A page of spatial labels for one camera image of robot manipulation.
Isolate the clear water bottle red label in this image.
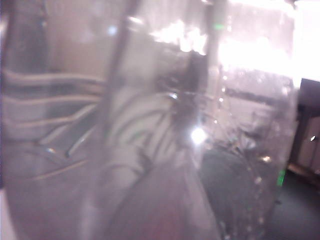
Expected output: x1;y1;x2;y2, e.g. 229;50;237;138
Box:
0;0;304;240

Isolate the dark framed background cabinet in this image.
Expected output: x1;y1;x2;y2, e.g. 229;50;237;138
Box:
287;77;320;186

